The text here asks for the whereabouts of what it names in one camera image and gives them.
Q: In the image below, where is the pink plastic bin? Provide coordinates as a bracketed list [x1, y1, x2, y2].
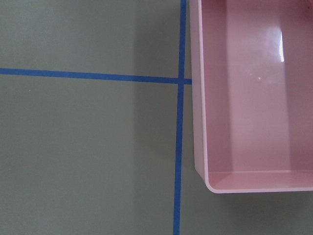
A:
[189, 0, 313, 193]

